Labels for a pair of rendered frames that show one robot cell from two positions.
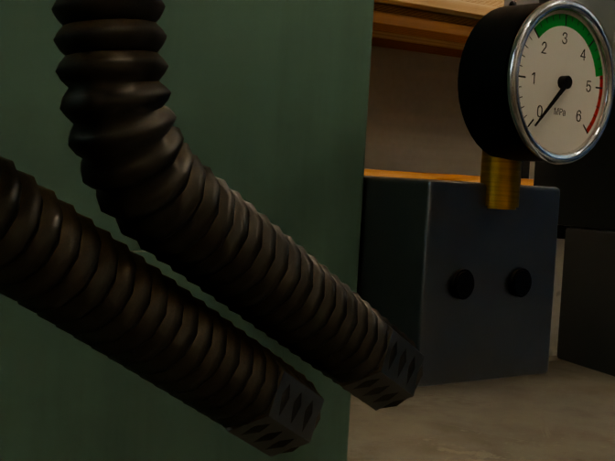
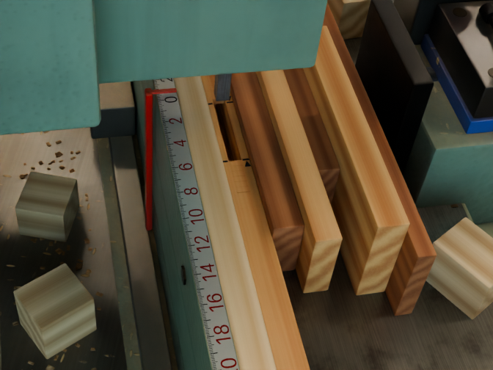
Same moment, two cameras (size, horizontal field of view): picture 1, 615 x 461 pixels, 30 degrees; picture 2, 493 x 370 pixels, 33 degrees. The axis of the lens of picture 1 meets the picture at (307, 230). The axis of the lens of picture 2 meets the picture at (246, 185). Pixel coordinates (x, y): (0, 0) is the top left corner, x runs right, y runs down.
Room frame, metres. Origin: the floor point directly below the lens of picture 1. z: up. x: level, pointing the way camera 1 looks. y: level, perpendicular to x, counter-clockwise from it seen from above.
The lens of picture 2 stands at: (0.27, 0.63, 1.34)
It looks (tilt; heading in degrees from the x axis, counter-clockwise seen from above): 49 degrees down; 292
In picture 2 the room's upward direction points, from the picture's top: 8 degrees clockwise
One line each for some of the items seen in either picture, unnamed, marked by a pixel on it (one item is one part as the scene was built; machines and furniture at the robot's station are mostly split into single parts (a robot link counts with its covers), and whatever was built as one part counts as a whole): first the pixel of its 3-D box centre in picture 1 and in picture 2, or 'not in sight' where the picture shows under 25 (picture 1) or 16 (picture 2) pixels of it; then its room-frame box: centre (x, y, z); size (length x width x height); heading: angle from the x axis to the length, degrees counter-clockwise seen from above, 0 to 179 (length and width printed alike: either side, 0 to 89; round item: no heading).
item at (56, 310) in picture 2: not in sight; (56, 310); (0.50, 0.39, 0.82); 0.04 x 0.04 x 0.04; 67
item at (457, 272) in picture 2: not in sight; (469, 268); (0.25, 0.27, 0.92); 0.04 x 0.03 x 0.04; 160
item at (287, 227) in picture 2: not in sight; (252, 141); (0.42, 0.25, 0.92); 0.19 x 0.02 x 0.05; 130
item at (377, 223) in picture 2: not in sight; (340, 153); (0.36, 0.24, 0.94); 0.18 x 0.02 x 0.07; 130
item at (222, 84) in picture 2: not in sight; (224, 68); (0.45, 0.25, 0.97); 0.01 x 0.01 x 0.05; 40
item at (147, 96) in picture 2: not in sight; (159, 164); (0.48, 0.28, 0.89); 0.02 x 0.01 x 0.14; 40
